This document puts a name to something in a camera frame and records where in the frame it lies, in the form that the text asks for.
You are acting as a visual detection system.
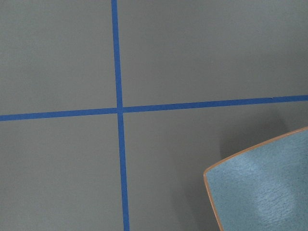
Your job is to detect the grey square plate orange rim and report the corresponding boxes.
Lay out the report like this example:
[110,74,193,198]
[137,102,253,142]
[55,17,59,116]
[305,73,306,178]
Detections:
[204,128,308,231]

